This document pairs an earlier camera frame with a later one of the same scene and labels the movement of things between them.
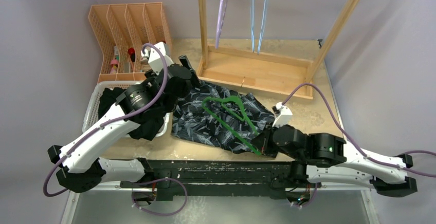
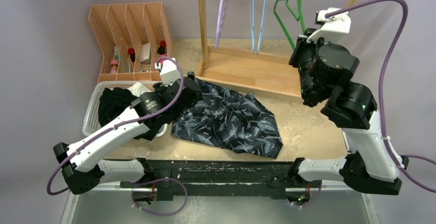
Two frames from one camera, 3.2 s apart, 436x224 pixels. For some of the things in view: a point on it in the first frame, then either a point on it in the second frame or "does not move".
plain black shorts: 148,126 does not move
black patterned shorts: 207,113 does not move
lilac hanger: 222,6 does not move
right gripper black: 263,143 → 303,46
